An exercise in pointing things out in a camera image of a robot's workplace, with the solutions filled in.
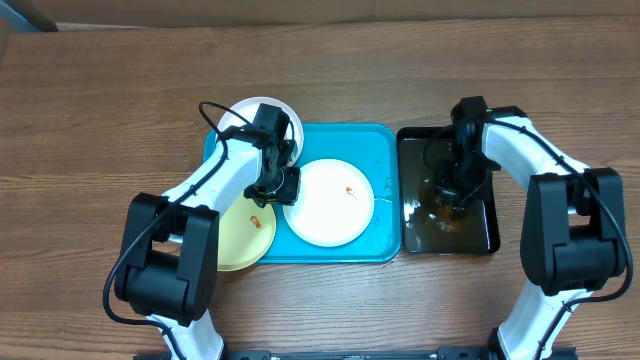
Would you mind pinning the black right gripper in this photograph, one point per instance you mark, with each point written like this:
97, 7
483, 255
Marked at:
451, 188

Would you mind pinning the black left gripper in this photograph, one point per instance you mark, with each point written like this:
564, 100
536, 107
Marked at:
289, 197

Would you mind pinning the white plate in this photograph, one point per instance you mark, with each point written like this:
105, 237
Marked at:
335, 204

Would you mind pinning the pink plate with ketchup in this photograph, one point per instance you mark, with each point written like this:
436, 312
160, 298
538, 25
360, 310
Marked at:
247, 108

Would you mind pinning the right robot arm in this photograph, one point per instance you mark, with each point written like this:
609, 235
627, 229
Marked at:
573, 245

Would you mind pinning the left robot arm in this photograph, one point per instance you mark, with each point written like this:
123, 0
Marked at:
165, 275

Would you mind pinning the black water tray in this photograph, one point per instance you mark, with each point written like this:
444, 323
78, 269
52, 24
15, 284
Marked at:
431, 224

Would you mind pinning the teal plastic tray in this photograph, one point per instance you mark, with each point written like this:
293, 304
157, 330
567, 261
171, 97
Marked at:
372, 149

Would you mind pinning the yellow plate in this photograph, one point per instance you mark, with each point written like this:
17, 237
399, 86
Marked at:
246, 234

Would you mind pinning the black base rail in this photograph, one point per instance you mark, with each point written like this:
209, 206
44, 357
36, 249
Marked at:
442, 353

